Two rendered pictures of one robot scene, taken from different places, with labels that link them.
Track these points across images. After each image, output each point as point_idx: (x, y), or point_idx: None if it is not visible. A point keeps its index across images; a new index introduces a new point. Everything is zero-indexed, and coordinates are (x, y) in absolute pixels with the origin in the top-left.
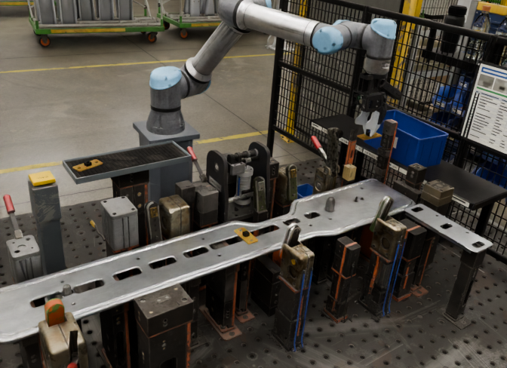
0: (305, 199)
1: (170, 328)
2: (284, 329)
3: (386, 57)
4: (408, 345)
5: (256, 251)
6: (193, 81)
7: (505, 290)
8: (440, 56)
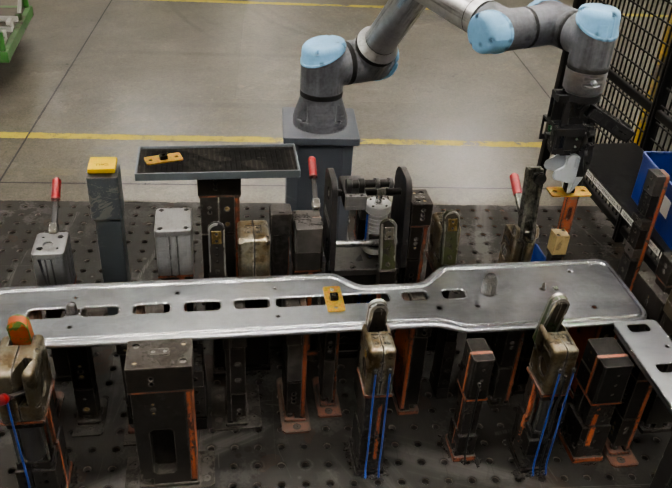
0: (461, 267)
1: (160, 391)
2: (356, 444)
3: (593, 70)
4: None
5: (332, 324)
6: (363, 62)
7: None
8: None
